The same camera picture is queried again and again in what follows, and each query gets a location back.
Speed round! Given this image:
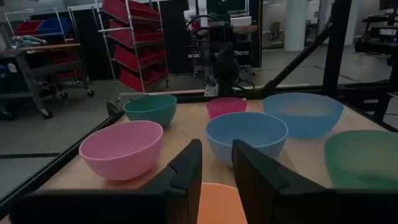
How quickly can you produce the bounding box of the black Trossen labelled machine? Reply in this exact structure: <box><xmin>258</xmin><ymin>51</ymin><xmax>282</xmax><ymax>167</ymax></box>
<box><xmin>354</xmin><ymin>12</ymin><xmax>398</xmax><ymax>55</ymax></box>

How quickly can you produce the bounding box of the grey cart with wooden top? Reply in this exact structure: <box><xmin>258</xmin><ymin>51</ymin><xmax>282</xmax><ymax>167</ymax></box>
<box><xmin>0</xmin><ymin>42</ymin><xmax>96</xmax><ymax>121</ymax></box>

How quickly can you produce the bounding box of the light pink plastic bowl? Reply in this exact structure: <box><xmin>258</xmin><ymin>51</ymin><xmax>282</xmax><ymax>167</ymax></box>
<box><xmin>78</xmin><ymin>120</ymin><xmax>164</xmax><ymax>182</ymax></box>

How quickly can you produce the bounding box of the small red plastic bowl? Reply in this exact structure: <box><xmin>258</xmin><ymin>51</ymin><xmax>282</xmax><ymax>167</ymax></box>
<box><xmin>206</xmin><ymin>96</ymin><xmax>248</xmax><ymax>121</ymax></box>

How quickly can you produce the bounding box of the red storage bin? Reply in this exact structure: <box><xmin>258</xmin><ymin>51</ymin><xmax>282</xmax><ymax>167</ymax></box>
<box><xmin>13</xmin><ymin>20</ymin><xmax>44</xmax><ymax>37</ymax></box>
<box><xmin>113</xmin><ymin>44</ymin><xmax>167</xmax><ymax>72</ymax></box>
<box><xmin>119</xmin><ymin>66</ymin><xmax>169</xmax><ymax>93</ymax></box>
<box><xmin>101</xmin><ymin>0</ymin><xmax>161</xmax><ymax>22</ymax></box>
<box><xmin>108</xmin><ymin>20</ymin><xmax>164</xmax><ymax>48</ymax></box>

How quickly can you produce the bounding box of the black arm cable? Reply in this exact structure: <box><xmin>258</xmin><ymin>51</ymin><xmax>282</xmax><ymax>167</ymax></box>
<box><xmin>185</xmin><ymin>14</ymin><xmax>223</xmax><ymax>41</ymax></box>

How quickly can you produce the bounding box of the dark teal plastic bowl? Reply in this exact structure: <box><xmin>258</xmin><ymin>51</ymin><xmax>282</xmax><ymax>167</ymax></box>
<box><xmin>123</xmin><ymin>94</ymin><xmax>178</xmax><ymax>128</ymax></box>

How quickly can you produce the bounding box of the large green plastic bowl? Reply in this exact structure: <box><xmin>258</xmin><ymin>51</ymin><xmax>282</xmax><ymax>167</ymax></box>
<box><xmin>323</xmin><ymin>129</ymin><xmax>398</xmax><ymax>190</ymax></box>

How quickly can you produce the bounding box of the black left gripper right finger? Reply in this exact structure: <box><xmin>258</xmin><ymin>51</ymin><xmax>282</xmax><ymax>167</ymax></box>
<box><xmin>232</xmin><ymin>139</ymin><xmax>398</xmax><ymax>224</ymax></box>

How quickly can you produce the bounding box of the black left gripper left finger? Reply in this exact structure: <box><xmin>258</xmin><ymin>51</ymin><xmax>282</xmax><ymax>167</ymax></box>
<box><xmin>9</xmin><ymin>139</ymin><xmax>203</xmax><ymax>224</ymax></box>

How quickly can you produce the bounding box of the black table frame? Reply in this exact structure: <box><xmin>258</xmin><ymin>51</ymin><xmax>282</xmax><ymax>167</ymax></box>
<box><xmin>0</xmin><ymin>0</ymin><xmax>398</xmax><ymax>218</ymax></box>

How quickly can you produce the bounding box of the blue storage bin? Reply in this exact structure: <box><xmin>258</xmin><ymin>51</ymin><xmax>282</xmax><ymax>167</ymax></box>
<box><xmin>37</xmin><ymin>17</ymin><xmax>73</xmax><ymax>35</ymax></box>

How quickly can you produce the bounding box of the white wire shelf rack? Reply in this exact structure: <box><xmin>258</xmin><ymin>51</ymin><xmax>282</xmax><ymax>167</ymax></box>
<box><xmin>4</xmin><ymin>3</ymin><xmax>104</xmax><ymax>46</ymax></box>
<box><xmin>93</xmin><ymin>0</ymin><xmax>170</xmax><ymax>103</ymax></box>

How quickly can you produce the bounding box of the pale blue plastic bowl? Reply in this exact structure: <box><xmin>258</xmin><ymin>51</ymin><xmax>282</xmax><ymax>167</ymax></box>
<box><xmin>204</xmin><ymin>111</ymin><xmax>289</xmax><ymax>169</ymax></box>

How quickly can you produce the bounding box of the orange plastic bowl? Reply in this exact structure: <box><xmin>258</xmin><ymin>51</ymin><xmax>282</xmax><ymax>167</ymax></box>
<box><xmin>197</xmin><ymin>182</ymin><xmax>249</xmax><ymax>224</ymax></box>

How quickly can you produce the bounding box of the white building pillar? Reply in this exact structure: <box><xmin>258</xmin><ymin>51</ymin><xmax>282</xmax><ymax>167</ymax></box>
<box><xmin>284</xmin><ymin>0</ymin><xmax>309</xmax><ymax>52</ymax></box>

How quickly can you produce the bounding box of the large blue plastic bowl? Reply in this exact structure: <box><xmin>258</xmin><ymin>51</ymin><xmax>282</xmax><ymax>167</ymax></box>
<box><xmin>262</xmin><ymin>92</ymin><xmax>345</xmax><ymax>139</ymax></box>

